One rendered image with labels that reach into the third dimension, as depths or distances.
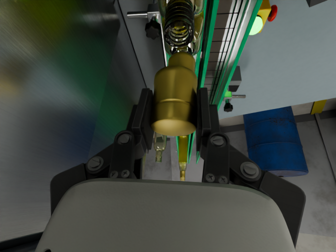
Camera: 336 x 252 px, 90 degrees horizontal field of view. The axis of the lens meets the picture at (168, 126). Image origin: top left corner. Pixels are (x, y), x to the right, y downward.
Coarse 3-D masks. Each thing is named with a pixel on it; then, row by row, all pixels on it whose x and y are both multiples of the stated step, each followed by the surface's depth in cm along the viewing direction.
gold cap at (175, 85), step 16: (160, 80) 12; (176, 80) 12; (192, 80) 13; (160, 96) 12; (176, 96) 11; (192, 96) 12; (160, 112) 11; (176, 112) 11; (192, 112) 12; (160, 128) 12; (176, 128) 12; (192, 128) 12
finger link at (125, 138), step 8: (120, 136) 10; (128, 136) 10; (120, 144) 10; (128, 144) 10; (112, 152) 10; (120, 152) 10; (128, 152) 10; (112, 160) 9; (120, 160) 9; (128, 160) 9; (112, 168) 9; (120, 168) 9; (128, 168) 9; (136, 168) 11; (112, 176) 9; (120, 176) 9; (128, 176) 9; (136, 176) 11
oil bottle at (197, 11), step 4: (160, 0) 18; (164, 0) 18; (196, 0) 18; (200, 0) 18; (204, 0) 20; (160, 4) 19; (164, 4) 18; (196, 4) 18; (200, 4) 19; (160, 8) 19; (164, 8) 19; (196, 8) 19; (200, 8) 19; (160, 12) 20; (164, 12) 19; (196, 12) 19; (200, 12) 20; (164, 16) 20; (196, 16) 20
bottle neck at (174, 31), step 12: (168, 0) 17; (180, 0) 16; (192, 0) 17; (168, 12) 16; (180, 12) 15; (192, 12) 16; (168, 24) 15; (180, 24) 15; (192, 24) 16; (168, 36) 16; (180, 36) 17; (192, 36) 16
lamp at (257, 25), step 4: (256, 16) 44; (260, 16) 45; (256, 20) 44; (260, 20) 44; (256, 24) 44; (260, 24) 44; (252, 28) 45; (256, 28) 45; (260, 28) 45; (252, 32) 46; (256, 32) 46
